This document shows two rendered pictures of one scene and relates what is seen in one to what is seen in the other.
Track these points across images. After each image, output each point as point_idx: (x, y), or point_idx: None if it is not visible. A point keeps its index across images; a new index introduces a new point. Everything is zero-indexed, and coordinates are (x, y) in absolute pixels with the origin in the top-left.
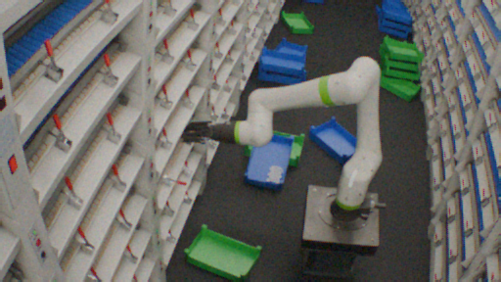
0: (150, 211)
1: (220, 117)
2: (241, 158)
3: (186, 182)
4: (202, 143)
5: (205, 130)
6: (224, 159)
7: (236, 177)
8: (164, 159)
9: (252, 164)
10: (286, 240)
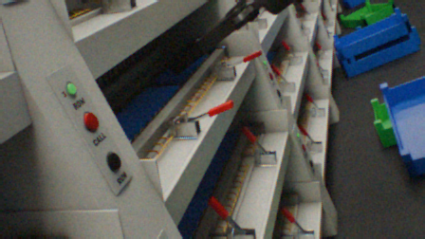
0: (67, 140)
1: (311, 118)
2: (380, 153)
3: (270, 175)
4: (240, 23)
5: (238, 1)
6: (351, 168)
7: (390, 178)
8: (113, 19)
9: (407, 142)
10: None
